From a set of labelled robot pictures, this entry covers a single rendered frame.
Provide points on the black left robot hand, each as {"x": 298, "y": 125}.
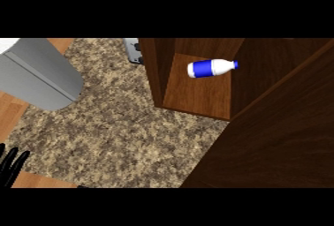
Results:
{"x": 10, "y": 167}

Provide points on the white bottle with blue label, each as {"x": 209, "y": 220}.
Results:
{"x": 208, "y": 68}

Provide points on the grey rounded appliance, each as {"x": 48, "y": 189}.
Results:
{"x": 35, "y": 73}

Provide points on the small grey appliance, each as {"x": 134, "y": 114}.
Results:
{"x": 134, "y": 50}

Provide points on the brown wooden cabinet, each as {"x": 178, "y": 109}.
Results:
{"x": 196, "y": 88}

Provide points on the brown wooden cabinet door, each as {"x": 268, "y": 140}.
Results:
{"x": 279, "y": 141}

